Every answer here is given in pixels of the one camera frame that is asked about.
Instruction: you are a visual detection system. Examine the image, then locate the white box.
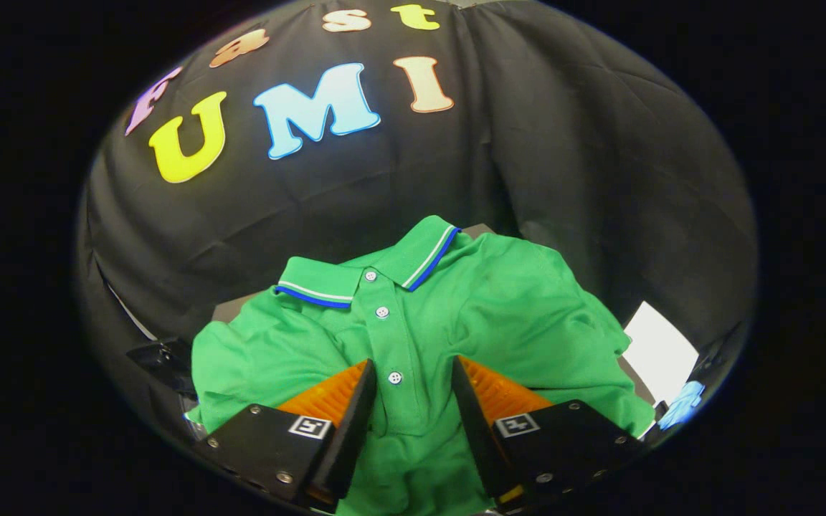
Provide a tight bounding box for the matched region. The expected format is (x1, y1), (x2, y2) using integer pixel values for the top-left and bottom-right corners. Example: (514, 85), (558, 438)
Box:
(625, 301), (701, 406)

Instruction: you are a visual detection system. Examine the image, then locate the beige cabinet with dark frame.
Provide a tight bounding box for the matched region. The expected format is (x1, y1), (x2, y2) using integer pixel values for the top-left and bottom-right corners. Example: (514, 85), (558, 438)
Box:
(211, 224), (656, 406)

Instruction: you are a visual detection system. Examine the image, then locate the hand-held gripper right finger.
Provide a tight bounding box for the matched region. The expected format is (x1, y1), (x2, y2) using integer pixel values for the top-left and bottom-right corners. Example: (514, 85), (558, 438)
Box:
(451, 355), (647, 513)

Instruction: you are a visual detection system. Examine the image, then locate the dark washing machine lid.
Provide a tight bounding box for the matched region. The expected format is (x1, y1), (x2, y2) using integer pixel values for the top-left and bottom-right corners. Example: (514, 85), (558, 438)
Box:
(126, 338), (197, 401)

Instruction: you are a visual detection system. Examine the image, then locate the green polo shirt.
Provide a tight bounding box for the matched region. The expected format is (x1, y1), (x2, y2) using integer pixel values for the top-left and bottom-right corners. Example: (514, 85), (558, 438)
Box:
(185, 215), (656, 516)

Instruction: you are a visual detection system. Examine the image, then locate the light blue object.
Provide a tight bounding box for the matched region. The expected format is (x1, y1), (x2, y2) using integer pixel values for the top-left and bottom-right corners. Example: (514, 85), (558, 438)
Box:
(659, 380), (706, 431)

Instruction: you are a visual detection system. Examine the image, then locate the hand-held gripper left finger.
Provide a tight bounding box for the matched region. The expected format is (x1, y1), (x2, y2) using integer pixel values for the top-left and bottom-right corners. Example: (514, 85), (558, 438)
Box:
(194, 358), (378, 513)

